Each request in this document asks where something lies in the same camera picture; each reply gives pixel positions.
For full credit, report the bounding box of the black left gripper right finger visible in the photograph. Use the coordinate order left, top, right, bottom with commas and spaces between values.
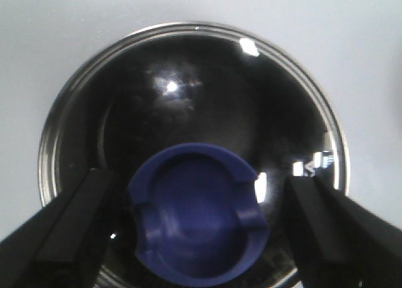
283, 177, 401, 287

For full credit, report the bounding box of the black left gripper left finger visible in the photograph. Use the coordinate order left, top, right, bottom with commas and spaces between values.
1, 169, 116, 287

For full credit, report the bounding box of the glass lid blue knob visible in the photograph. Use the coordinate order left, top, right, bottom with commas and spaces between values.
38, 23, 349, 287

